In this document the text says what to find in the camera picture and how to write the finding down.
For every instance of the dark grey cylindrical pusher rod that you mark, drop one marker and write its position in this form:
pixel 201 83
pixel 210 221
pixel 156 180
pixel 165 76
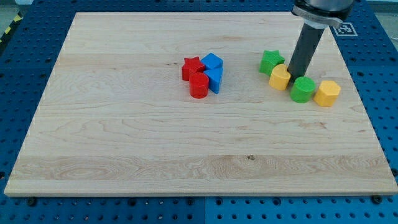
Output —
pixel 304 50

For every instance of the yellow heart block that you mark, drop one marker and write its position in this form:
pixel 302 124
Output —
pixel 280 77

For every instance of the black white fiducial marker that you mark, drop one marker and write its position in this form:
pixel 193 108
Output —
pixel 345 30

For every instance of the green star block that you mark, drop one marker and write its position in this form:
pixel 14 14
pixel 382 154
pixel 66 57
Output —
pixel 270 59

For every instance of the green cylinder block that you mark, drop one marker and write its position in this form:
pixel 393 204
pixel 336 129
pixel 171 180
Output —
pixel 302 89

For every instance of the yellow hexagon block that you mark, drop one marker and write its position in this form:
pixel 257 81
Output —
pixel 327 93

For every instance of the blue triangle block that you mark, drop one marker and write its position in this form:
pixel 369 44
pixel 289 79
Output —
pixel 215 78

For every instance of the blue cube block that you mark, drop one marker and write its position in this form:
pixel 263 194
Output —
pixel 211 61

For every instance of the red cylinder block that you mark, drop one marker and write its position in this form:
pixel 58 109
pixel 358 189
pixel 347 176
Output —
pixel 199 83

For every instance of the red star block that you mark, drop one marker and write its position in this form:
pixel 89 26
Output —
pixel 191 66

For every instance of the light wooden board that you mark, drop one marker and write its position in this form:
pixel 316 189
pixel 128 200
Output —
pixel 117 120

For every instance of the yellow black hazard tape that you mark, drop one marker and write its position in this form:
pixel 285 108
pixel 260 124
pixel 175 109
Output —
pixel 11 28

